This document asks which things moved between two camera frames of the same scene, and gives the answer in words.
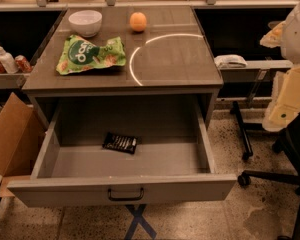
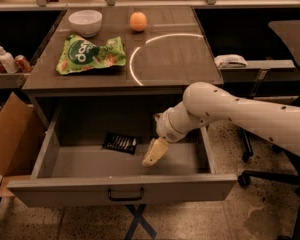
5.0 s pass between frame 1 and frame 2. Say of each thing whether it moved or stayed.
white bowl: stayed
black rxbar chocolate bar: stayed
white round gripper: moved
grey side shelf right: stayed
